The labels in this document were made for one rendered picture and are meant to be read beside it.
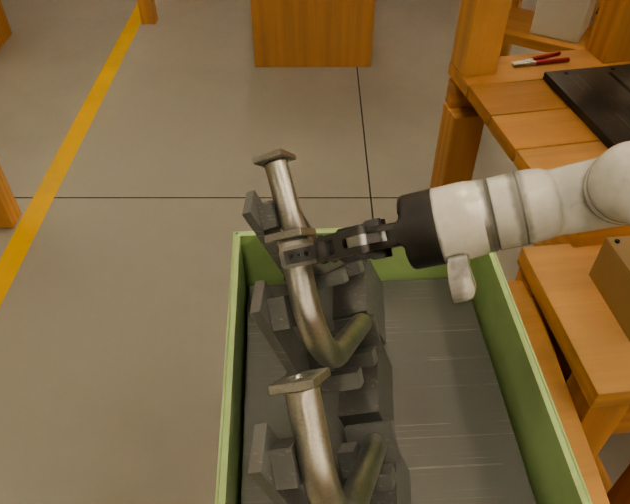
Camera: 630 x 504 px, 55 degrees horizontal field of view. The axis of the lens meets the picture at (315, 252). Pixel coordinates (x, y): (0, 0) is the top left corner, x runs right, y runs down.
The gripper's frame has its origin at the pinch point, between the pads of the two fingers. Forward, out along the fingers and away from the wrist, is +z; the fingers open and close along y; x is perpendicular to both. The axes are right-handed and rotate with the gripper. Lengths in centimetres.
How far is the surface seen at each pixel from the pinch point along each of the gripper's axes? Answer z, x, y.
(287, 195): 4.0, -8.2, -11.3
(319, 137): 49, -64, -220
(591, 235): -36, 5, -60
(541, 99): -37, -29, -95
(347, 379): 0.6, 15.0, -9.2
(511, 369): -17.6, 21.1, -30.9
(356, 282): 2.6, 4.5, -33.1
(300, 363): 4.9, 11.9, -6.2
